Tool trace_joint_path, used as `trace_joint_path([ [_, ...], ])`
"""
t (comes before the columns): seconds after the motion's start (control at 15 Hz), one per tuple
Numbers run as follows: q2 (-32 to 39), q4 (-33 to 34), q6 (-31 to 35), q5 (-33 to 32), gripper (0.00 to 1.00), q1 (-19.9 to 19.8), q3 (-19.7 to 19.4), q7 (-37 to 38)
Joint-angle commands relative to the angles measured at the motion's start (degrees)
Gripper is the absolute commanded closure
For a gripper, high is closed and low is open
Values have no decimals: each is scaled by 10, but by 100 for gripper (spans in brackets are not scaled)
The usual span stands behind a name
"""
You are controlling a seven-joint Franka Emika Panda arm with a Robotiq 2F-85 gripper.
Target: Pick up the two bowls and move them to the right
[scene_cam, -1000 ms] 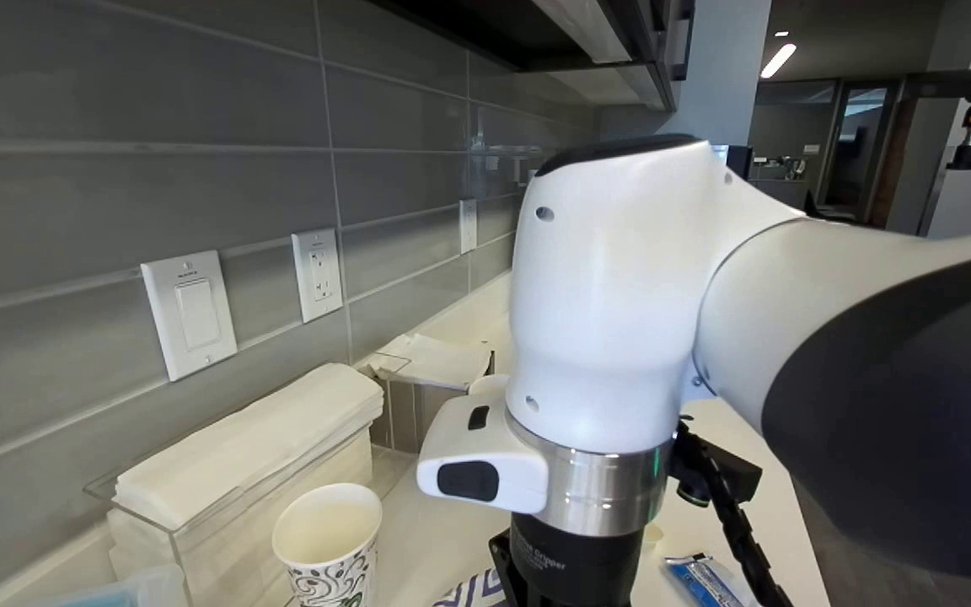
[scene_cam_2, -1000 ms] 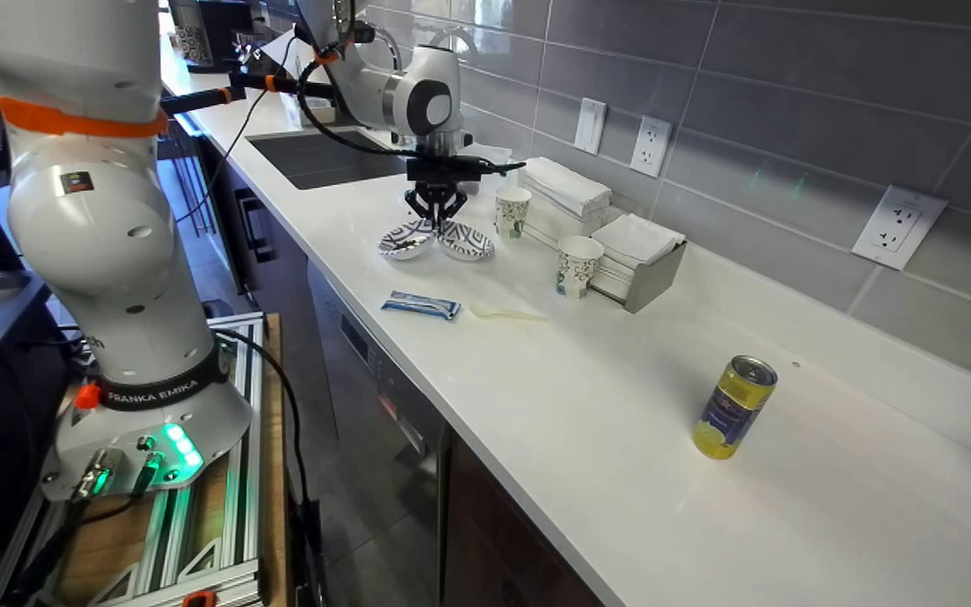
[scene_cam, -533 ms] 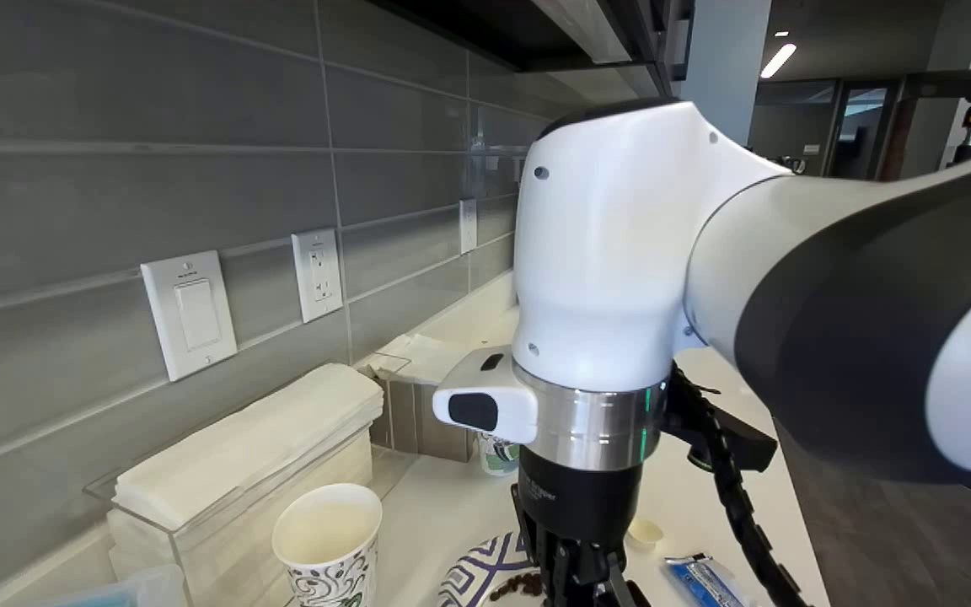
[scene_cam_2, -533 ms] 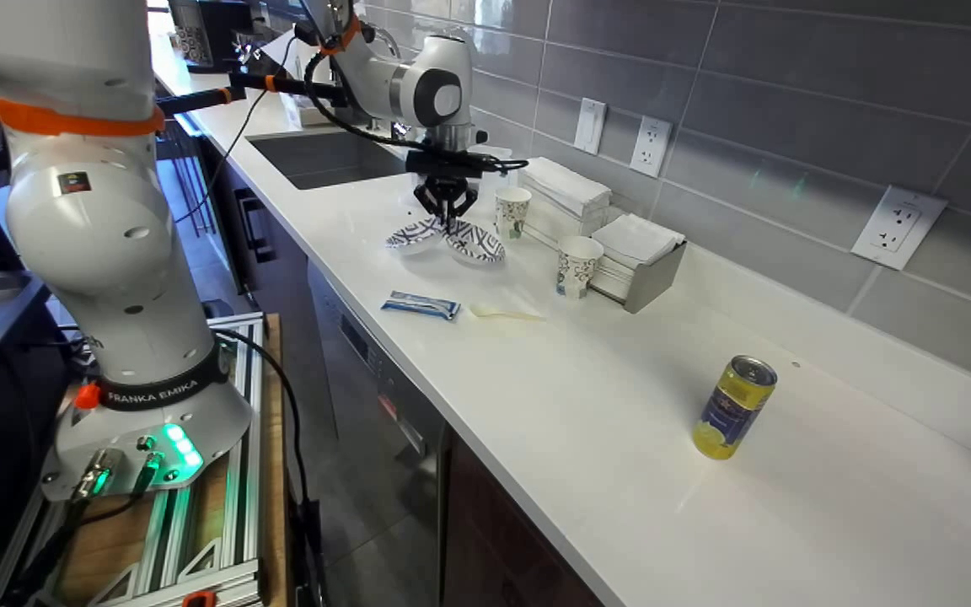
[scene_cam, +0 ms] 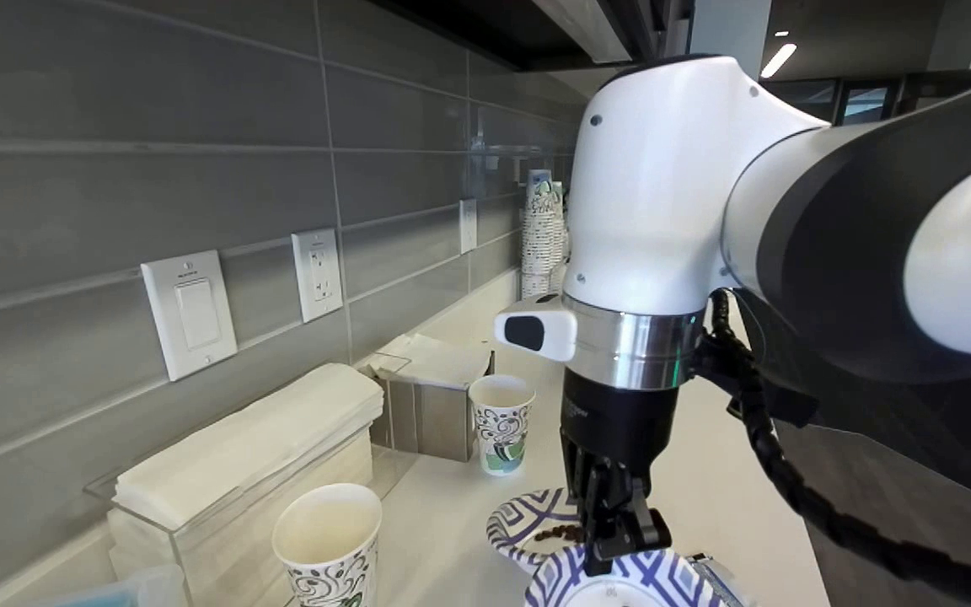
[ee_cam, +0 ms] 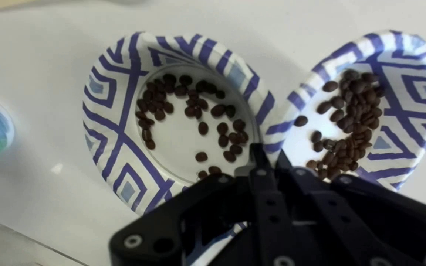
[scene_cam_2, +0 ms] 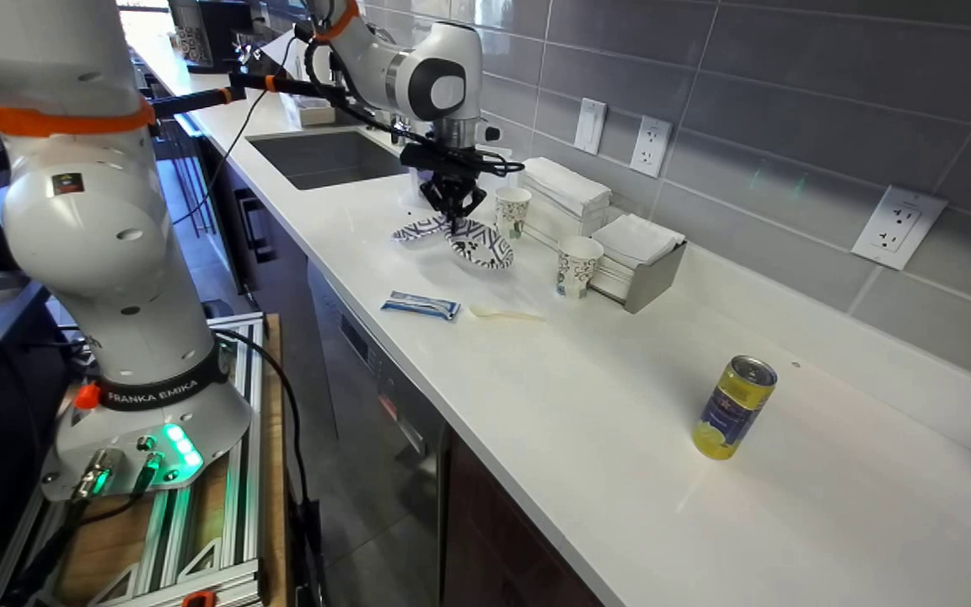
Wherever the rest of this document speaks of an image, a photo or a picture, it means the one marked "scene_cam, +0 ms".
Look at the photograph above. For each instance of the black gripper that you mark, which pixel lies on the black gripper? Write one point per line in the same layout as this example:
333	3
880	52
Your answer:
617	424

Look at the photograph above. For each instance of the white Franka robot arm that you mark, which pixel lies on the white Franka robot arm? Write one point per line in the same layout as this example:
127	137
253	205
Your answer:
666	189

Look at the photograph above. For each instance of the green patterned paper cup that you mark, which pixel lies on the green patterned paper cup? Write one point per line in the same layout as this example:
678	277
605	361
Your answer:
500	428

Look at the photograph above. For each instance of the tall stack of paper cups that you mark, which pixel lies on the tall stack of paper cups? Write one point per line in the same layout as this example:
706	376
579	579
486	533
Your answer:
541	241

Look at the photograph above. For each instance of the near white paper cup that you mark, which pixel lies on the near white paper cup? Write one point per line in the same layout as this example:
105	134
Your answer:
327	550

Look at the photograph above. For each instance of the small white outlet plate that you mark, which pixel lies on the small white outlet plate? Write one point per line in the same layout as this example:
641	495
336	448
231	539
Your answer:
467	229

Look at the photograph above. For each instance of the white napkin stack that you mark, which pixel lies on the white napkin stack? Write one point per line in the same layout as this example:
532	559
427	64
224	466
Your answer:
252	440

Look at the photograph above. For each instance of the white power outlet plate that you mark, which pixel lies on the white power outlet plate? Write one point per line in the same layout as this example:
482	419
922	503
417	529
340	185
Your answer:
314	276

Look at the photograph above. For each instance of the ceiling light fixture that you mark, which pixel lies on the ceiling light fixture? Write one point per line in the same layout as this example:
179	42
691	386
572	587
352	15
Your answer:
779	59

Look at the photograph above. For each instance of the dark upper cabinet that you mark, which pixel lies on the dark upper cabinet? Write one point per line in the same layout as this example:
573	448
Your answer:
508	22

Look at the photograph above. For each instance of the white light switch plate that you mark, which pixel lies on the white light switch plate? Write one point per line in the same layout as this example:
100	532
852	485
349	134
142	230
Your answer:
188	316

